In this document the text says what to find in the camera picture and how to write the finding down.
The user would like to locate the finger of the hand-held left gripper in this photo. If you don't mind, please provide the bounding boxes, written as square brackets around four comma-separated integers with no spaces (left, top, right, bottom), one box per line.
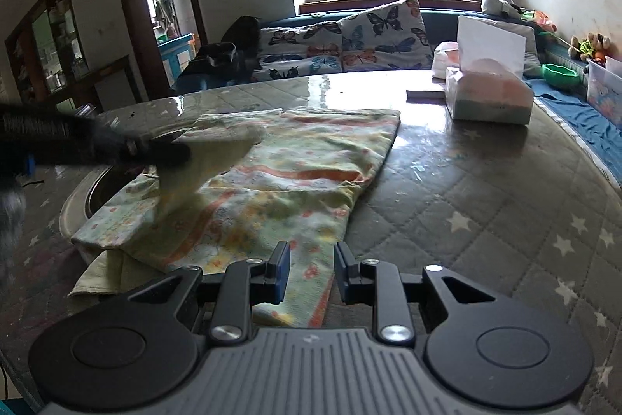
[115,137,191,167]

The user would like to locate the brown plush toys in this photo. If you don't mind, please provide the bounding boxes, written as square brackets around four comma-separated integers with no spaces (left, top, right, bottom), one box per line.
[568,32,613,64]

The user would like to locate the thin flat book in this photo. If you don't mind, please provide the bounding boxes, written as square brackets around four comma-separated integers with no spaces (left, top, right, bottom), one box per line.
[405,88,448,101]

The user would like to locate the yellow-green floral pants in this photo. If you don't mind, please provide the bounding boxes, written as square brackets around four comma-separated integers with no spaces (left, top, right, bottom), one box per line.
[68,106,402,329]

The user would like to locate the light blue cabinet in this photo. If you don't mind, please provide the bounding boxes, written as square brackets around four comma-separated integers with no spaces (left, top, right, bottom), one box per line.
[157,33,196,86]

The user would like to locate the small butterfly print cushion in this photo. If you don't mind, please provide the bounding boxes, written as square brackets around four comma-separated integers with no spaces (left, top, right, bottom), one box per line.
[253,21,345,81]

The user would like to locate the white paper sheet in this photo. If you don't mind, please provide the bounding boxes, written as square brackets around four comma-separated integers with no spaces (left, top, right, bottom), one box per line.
[457,15,528,78]

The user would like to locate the clear plastic storage box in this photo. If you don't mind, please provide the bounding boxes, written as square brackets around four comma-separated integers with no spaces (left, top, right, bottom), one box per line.
[585,55,622,130]

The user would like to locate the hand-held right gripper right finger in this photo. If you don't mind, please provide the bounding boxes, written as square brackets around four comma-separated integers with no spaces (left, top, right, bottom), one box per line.
[333,242,497,344]

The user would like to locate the blue sofa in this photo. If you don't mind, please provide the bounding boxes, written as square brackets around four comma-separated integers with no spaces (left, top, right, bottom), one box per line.
[257,8,550,81]

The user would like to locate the blue blanket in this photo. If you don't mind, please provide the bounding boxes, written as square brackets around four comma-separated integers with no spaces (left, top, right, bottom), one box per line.
[524,77,622,191]

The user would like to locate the wooden glass door cabinet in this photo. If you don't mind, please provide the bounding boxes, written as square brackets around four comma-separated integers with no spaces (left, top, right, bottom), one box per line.
[4,0,100,107]

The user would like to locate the white plush toy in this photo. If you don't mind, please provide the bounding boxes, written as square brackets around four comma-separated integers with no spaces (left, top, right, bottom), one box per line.
[481,0,522,20]

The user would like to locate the white plastic bag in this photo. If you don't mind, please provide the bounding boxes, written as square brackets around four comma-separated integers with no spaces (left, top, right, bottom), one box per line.
[432,40,460,79]

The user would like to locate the green plastic bowl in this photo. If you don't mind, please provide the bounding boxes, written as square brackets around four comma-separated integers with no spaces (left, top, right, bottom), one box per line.
[541,63,582,88]

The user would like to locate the clear tissue box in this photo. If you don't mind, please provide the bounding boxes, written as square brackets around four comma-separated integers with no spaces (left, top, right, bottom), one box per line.
[444,58,535,125]

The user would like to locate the orange pink toy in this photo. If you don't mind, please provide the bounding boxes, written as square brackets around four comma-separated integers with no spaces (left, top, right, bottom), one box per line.
[531,9,559,35]

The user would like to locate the large butterfly print cushion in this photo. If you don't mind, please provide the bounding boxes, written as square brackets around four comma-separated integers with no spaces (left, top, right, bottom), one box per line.
[339,0,434,72]

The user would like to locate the black bag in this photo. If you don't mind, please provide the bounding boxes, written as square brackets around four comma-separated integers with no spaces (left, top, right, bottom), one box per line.
[176,16,262,91]

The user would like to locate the metal basin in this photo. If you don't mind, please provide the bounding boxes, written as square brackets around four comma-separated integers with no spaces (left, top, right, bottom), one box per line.
[58,161,161,253]

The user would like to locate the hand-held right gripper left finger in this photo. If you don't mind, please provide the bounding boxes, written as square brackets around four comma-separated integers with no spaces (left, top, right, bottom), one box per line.
[127,242,292,346]

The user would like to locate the brown door frame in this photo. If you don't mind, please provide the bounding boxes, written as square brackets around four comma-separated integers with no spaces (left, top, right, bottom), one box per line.
[110,0,209,102]

